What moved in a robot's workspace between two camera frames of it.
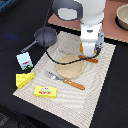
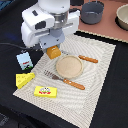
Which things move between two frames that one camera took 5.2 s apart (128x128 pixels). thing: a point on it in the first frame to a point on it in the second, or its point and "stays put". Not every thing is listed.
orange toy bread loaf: x=81 y=48 to x=53 y=52
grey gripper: x=92 y=38 to x=45 y=28
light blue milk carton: x=25 y=61 stays put
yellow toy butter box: x=45 y=91 stays put
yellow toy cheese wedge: x=23 y=78 stays put
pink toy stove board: x=109 y=23 stays put
